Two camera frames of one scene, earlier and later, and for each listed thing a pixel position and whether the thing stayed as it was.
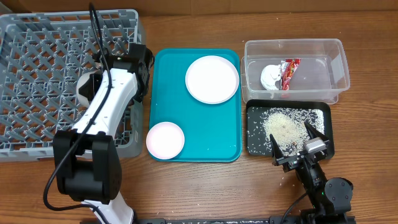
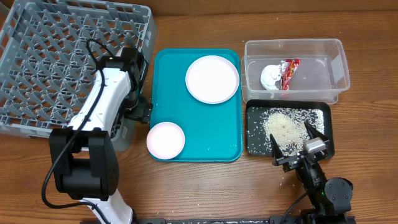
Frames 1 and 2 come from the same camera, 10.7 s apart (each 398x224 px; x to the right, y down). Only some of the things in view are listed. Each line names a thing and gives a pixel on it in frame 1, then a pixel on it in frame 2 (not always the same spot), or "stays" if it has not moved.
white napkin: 269,74 stays
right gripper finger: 276,151 stays
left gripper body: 97,79 → 137,107
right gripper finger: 314,132 stays
